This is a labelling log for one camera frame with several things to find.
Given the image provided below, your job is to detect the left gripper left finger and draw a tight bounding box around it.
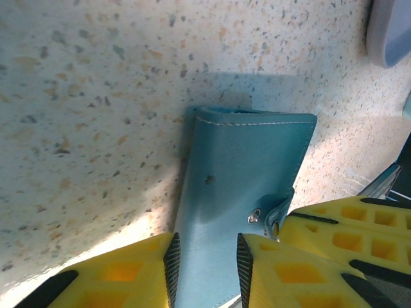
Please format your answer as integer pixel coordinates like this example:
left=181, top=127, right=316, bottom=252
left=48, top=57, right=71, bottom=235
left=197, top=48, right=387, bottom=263
left=30, top=232, right=181, bottom=308

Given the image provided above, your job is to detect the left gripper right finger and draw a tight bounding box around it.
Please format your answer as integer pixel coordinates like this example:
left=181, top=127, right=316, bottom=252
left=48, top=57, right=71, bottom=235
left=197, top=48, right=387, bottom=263
left=236, top=233, right=399, bottom=308

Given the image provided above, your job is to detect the lavender plastic tray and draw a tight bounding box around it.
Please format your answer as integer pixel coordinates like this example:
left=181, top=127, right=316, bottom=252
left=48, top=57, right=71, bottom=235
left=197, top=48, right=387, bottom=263
left=365, top=0, right=411, bottom=69

